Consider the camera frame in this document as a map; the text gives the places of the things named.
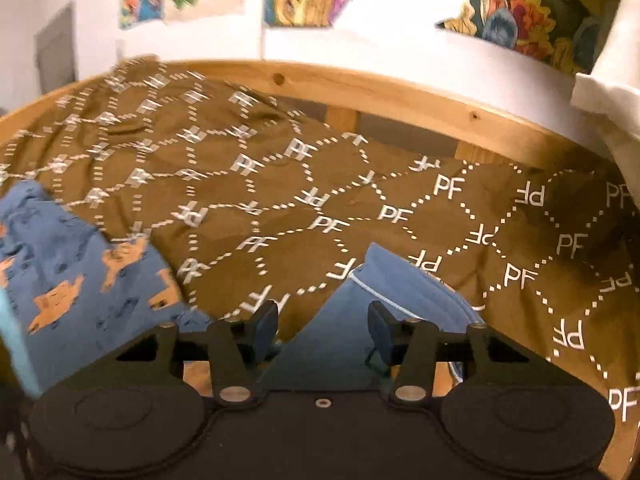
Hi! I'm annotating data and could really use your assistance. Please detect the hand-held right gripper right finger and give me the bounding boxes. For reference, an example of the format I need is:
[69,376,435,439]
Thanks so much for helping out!
[367,301,532,407]

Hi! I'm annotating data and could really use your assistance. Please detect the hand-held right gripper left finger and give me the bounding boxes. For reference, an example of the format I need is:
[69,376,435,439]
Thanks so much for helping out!
[115,300,279,409]

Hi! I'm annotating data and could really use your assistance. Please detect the blue printed pants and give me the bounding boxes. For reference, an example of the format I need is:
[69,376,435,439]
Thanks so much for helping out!
[0,180,482,397]

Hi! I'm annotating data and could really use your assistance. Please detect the brown printed blanket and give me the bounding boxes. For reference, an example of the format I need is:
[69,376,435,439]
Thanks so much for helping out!
[0,57,640,428]

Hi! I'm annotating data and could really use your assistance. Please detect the white cloth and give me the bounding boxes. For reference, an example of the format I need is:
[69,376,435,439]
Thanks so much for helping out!
[570,0,640,173]

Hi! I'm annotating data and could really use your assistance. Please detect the wooden bed frame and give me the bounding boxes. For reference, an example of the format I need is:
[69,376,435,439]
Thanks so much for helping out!
[0,59,640,480]

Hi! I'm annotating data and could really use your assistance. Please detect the grey wall panel door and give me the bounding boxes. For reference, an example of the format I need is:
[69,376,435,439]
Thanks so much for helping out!
[34,4,79,100]

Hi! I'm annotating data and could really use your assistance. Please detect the floral wall poster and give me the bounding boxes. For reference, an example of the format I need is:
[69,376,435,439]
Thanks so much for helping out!
[436,0,625,75]

